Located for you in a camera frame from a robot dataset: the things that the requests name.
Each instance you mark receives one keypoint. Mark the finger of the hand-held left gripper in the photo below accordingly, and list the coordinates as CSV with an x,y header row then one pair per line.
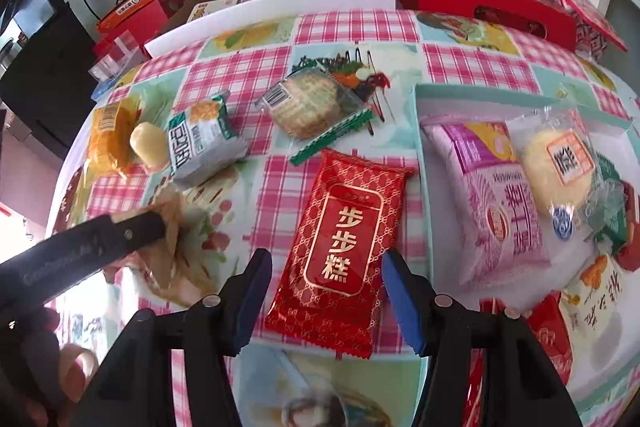
x,y
142,229

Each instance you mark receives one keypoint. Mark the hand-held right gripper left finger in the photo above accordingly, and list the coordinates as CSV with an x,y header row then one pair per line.
x,y
255,297

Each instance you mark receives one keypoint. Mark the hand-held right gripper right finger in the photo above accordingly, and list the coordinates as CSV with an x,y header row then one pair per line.
x,y
407,302

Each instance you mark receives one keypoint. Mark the beige orange-print snack packet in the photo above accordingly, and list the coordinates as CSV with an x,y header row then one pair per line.
x,y
175,252

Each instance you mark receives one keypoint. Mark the small pale yellow cake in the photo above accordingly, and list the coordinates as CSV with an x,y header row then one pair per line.
x,y
149,147

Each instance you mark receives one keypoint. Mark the red gold-pattern snack packet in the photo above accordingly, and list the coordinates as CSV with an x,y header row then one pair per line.
x,y
340,252
631,227

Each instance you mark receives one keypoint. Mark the teal shallow box tray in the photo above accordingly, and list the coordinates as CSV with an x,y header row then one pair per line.
x,y
430,217

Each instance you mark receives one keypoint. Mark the orange bread packet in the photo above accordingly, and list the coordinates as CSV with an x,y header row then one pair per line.
x,y
110,137

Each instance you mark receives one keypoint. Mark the green and white snack packet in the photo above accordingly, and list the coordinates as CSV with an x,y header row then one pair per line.
x,y
202,142

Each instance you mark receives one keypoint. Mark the pink snack packet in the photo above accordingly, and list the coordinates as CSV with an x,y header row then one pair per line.
x,y
487,207

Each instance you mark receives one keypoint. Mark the red white-print snack packet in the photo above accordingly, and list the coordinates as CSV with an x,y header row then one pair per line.
x,y
545,337

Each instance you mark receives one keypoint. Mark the cream black-script snack packet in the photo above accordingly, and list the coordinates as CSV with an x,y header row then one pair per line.
x,y
595,302

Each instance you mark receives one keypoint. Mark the clear green-edged biscuit packet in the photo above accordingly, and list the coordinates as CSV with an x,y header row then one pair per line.
x,y
305,107

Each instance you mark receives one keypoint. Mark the clear-wrapped round bun packet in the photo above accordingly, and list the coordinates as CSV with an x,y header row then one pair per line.
x,y
555,167

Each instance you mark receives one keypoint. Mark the dark green snack packet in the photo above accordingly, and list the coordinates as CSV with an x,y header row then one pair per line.
x,y
610,207

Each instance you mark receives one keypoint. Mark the person's left hand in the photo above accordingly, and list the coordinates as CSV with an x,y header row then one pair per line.
x,y
30,367

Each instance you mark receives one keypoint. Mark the blue tissue pack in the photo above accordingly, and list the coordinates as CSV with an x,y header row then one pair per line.
x,y
106,88

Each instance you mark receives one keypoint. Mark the clear plastic box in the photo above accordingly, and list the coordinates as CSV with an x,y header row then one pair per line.
x,y
117,57

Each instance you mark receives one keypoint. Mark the black cabinet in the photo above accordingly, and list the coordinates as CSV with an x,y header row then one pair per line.
x,y
40,82

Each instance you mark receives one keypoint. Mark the red cardboard box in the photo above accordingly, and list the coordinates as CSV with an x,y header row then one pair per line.
x,y
135,32

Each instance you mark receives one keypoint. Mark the orange flat box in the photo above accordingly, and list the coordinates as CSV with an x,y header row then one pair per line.
x,y
127,9

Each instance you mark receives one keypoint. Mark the white and yellow small box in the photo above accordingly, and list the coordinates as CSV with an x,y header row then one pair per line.
x,y
210,11

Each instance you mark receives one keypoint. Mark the pink checked printed tablecloth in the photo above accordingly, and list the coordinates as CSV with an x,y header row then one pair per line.
x,y
280,42

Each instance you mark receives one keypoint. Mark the red patterned box lid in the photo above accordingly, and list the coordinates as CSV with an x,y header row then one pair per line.
x,y
592,19

